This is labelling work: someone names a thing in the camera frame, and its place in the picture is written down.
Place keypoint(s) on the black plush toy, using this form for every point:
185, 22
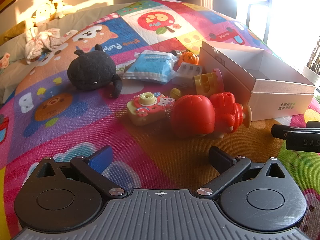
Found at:
90, 72

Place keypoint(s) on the yellow pink toy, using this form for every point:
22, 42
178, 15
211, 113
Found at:
203, 82

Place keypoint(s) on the red toy figure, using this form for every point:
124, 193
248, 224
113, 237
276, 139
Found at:
192, 115

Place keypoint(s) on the yellow plush toy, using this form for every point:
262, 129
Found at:
42, 13

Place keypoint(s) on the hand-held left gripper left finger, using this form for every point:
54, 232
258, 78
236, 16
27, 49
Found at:
100, 158

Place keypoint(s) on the orange pumpkin toy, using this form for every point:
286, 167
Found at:
188, 58

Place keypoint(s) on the white battery charger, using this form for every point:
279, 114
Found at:
186, 75

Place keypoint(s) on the blue plastic packet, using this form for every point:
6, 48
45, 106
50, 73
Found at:
150, 65

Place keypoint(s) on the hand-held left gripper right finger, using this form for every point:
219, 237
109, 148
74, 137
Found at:
220, 157

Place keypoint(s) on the crumpled white patterned cloth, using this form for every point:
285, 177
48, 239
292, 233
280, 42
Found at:
40, 42

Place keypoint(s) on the small floral cloth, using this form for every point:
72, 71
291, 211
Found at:
4, 60

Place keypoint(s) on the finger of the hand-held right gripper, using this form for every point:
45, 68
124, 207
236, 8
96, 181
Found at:
278, 130
313, 124

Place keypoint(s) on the colourful cartoon play mat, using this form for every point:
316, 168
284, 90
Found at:
75, 130

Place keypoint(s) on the white cardboard box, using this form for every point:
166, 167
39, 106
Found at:
275, 97

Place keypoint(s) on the white plush bear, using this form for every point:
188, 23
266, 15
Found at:
60, 5

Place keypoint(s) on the yellow bell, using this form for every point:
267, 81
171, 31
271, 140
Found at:
175, 93

